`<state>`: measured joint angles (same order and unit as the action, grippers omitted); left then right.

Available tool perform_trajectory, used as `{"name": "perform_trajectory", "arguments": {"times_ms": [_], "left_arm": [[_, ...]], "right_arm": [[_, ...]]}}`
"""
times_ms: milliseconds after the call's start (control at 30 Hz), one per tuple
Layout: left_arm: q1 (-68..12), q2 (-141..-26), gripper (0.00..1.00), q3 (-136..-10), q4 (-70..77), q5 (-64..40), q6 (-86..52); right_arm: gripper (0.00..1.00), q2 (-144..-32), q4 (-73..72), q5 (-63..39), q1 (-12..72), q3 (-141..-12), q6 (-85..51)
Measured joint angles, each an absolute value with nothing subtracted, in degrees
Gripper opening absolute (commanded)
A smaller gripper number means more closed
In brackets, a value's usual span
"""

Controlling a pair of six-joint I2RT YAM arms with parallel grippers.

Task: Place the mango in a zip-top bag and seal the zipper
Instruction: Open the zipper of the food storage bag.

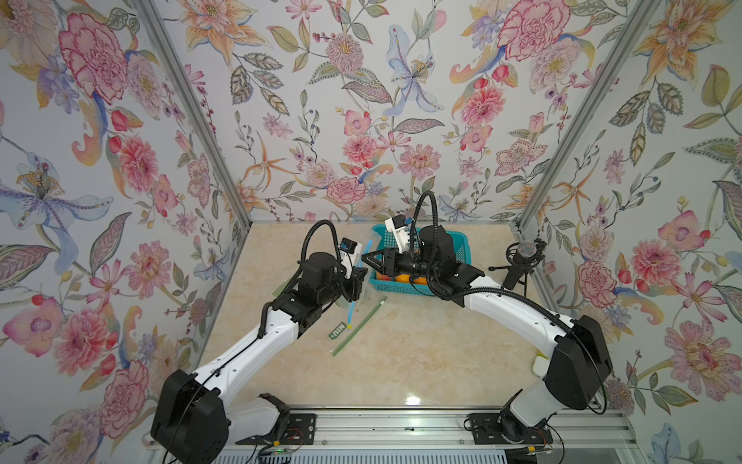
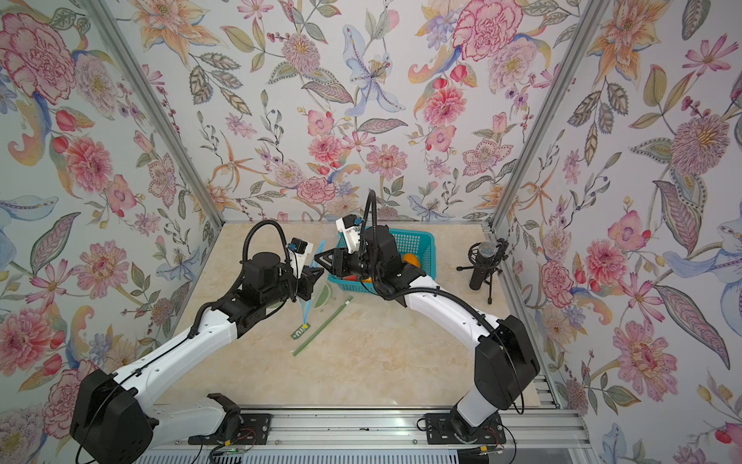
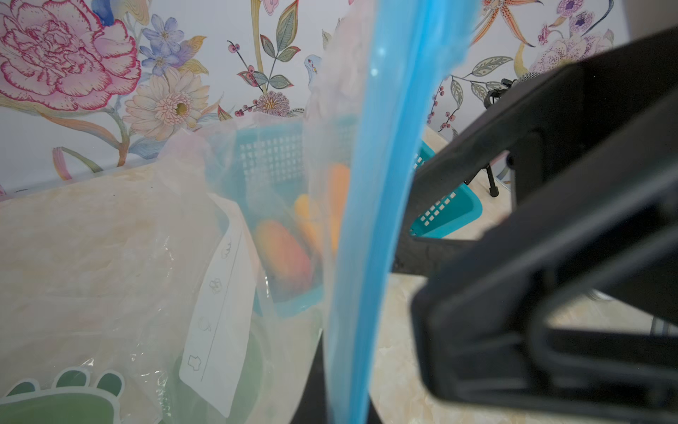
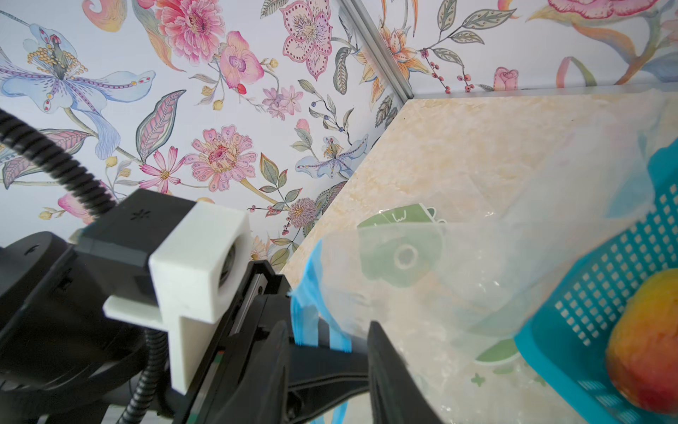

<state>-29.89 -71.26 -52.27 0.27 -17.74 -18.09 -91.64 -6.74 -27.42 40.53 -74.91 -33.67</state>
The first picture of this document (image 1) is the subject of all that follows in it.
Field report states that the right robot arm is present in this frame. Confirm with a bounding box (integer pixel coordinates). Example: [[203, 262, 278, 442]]
[[361, 225, 613, 442]]

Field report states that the left aluminium corner post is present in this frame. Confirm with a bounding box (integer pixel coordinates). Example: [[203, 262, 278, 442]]
[[133, 0, 251, 229]]

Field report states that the white rounded box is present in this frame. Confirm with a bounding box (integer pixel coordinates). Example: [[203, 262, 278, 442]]
[[531, 355, 550, 378]]

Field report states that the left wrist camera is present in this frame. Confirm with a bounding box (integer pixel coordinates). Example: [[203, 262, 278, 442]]
[[338, 238, 361, 280]]

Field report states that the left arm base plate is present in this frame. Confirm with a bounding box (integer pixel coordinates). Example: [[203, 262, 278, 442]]
[[236, 413, 317, 446]]

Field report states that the clear zip-top bag blue zipper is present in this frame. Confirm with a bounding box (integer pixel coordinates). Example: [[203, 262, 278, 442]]
[[347, 239, 373, 332]]

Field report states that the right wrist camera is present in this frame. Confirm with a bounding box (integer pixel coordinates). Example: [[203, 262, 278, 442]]
[[385, 215, 410, 253]]

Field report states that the teal plastic basket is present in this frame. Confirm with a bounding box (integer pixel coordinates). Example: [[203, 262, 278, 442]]
[[366, 224, 471, 297]]

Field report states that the right aluminium corner post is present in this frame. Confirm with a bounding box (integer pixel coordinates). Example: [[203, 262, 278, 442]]
[[516, 1, 655, 232]]

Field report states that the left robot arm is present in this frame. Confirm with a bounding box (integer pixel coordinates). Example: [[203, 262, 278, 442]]
[[151, 251, 367, 463]]

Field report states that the aluminium rail front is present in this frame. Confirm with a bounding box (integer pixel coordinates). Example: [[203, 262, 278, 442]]
[[141, 408, 639, 452]]

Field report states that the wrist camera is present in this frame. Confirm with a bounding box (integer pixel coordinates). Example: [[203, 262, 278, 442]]
[[385, 215, 410, 253], [338, 238, 361, 280]]

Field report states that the aluminium corner post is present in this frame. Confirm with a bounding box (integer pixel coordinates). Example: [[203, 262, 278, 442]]
[[133, 0, 251, 229], [516, 1, 655, 232]]

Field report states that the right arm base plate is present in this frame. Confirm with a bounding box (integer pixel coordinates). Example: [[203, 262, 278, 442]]
[[463, 413, 554, 447]]

